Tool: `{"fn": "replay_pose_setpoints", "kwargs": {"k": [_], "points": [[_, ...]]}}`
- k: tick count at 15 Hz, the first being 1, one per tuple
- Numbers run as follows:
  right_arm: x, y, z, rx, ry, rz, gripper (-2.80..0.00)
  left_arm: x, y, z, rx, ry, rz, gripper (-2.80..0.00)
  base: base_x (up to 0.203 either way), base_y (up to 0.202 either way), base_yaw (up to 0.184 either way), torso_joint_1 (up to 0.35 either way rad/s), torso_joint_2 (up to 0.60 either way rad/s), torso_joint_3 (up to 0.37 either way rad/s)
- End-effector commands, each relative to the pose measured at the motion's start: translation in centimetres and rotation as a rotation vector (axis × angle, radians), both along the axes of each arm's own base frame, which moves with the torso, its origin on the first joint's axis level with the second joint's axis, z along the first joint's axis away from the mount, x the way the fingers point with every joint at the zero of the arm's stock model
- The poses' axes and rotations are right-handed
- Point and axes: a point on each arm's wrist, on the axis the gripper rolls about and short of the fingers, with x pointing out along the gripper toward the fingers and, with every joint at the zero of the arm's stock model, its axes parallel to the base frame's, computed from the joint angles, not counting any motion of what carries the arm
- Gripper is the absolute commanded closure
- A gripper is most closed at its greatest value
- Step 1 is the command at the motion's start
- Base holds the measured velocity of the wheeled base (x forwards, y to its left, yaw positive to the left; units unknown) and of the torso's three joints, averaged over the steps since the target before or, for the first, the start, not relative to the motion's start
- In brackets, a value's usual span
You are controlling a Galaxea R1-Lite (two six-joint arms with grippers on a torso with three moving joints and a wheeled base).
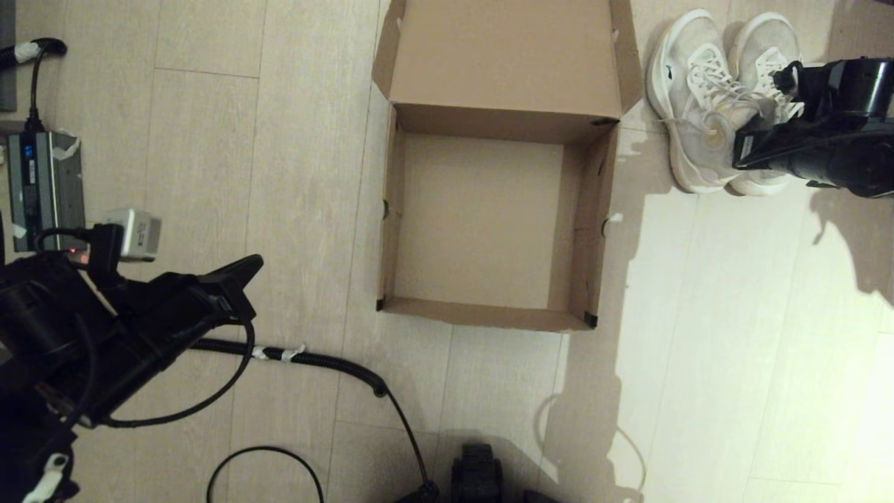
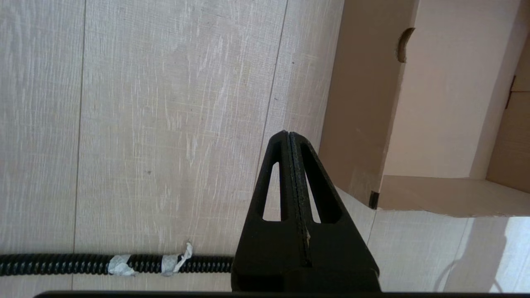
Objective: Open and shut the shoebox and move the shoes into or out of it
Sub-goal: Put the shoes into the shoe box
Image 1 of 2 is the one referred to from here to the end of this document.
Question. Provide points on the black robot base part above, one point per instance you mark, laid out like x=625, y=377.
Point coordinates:
x=477, y=475

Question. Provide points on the white tape wrap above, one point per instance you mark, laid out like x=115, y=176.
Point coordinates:
x=260, y=352

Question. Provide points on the white lace-up sneaker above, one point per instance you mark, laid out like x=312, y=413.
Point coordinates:
x=681, y=161
x=765, y=42

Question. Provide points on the brown cardboard shoe box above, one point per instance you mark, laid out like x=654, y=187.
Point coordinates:
x=503, y=63

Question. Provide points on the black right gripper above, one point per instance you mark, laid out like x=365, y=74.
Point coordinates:
x=845, y=91

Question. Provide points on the grey power supply unit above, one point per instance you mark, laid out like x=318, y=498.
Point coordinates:
x=45, y=188

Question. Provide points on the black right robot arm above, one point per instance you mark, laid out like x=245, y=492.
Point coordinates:
x=859, y=175

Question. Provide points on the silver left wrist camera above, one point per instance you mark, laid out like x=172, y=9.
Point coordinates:
x=136, y=234

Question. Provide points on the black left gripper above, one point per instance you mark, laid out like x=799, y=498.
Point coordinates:
x=140, y=314

